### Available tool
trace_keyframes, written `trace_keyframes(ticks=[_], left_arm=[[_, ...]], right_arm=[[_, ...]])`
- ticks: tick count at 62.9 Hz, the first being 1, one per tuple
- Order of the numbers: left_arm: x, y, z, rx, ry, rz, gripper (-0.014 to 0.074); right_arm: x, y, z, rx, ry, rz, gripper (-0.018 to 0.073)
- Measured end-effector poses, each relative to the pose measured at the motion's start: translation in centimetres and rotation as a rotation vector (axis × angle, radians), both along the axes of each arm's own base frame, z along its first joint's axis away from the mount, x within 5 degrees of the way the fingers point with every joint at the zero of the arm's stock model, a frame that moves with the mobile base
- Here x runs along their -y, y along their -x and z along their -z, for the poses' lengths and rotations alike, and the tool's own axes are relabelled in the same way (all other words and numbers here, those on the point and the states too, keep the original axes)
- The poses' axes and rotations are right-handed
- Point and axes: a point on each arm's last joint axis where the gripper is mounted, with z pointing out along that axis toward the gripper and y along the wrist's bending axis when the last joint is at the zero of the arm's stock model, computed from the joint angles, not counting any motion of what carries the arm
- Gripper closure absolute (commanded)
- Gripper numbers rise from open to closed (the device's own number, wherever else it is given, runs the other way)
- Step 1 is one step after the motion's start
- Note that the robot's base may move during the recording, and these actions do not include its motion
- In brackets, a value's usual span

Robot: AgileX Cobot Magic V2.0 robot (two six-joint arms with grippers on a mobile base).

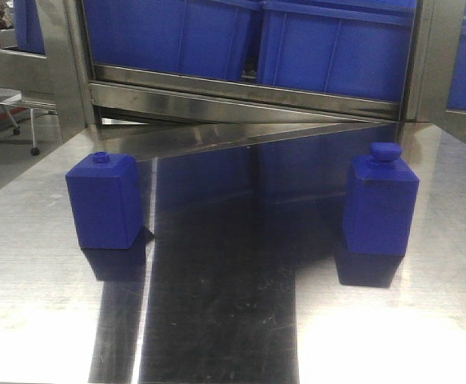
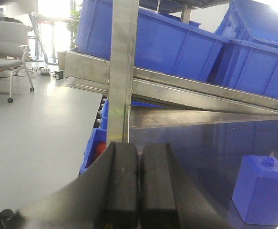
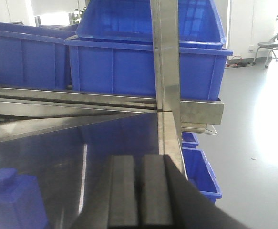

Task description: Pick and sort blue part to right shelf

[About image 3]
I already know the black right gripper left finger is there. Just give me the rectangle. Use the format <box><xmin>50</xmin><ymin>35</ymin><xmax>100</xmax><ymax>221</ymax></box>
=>
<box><xmin>72</xmin><ymin>155</ymin><xmax>139</xmax><ymax>229</ymax></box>

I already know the blue plastic bin left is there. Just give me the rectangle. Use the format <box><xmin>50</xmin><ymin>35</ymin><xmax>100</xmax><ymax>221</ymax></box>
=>
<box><xmin>0</xmin><ymin>22</ymin><xmax>75</xmax><ymax>90</ymax></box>

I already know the blue bottle-shaped plastic part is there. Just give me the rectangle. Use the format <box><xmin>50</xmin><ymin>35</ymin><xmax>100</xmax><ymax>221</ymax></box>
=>
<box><xmin>0</xmin><ymin>168</ymin><xmax>49</xmax><ymax>229</ymax></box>

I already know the stainless steel shelf post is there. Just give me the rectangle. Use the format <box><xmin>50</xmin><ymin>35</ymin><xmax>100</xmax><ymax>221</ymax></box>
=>
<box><xmin>150</xmin><ymin>0</ymin><xmax>186</xmax><ymax>175</ymax></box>

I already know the blue plastic bin right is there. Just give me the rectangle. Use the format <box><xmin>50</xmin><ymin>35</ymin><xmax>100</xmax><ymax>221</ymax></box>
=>
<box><xmin>64</xmin><ymin>39</ymin><xmax>233</xmax><ymax>101</ymax></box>

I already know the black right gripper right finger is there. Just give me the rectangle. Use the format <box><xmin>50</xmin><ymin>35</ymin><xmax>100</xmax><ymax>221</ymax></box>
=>
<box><xmin>141</xmin><ymin>155</ymin><xmax>247</xmax><ymax>229</ymax></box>

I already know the stainless steel shelf rail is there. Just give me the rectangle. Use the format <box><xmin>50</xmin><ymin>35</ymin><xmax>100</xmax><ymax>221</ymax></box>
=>
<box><xmin>0</xmin><ymin>86</ymin><xmax>224</xmax><ymax>145</ymax></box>

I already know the blue plastic bin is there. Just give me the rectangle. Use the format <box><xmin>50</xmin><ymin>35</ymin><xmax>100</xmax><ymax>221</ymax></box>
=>
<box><xmin>182</xmin><ymin>147</ymin><xmax>222</xmax><ymax>204</ymax></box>
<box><xmin>0</xmin><ymin>22</ymin><xmax>75</xmax><ymax>90</ymax></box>
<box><xmin>64</xmin><ymin>39</ymin><xmax>233</xmax><ymax>101</ymax></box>

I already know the small lower blue bin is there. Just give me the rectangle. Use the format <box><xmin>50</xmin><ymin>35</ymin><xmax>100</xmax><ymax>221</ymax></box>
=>
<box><xmin>182</xmin><ymin>132</ymin><xmax>199</xmax><ymax>148</ymax></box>

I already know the lower blue plastic bin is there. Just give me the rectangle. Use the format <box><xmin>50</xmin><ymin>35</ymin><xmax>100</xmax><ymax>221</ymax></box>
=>
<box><xmin>182</xmin><ymin>147</ymin><xmax>222</xmax><ymax>204</ymax></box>

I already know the blue plastic bin tilted inside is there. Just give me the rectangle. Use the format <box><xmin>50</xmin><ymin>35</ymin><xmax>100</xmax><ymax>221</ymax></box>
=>
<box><xmin>76</xmin><ymin>0</ymin><xmax>226</xmax><ymax>49</ymax></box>

